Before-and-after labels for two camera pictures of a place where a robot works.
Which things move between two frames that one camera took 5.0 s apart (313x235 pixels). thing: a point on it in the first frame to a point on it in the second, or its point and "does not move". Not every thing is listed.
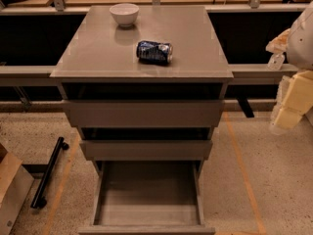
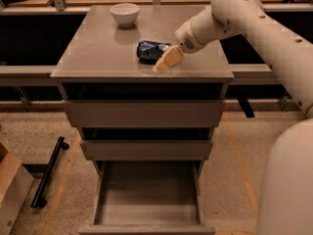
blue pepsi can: (154, 53) does not move
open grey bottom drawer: (148, 198) does not move
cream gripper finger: (298, 100) to (171, 58)
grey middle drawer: (147, 150) does not move
